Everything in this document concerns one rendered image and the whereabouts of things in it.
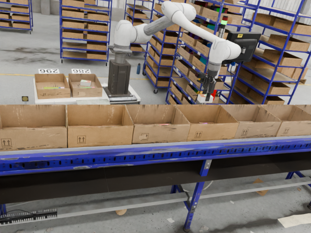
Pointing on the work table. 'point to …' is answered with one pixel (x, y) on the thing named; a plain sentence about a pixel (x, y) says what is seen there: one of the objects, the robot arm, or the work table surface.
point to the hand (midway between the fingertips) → (206, 95)
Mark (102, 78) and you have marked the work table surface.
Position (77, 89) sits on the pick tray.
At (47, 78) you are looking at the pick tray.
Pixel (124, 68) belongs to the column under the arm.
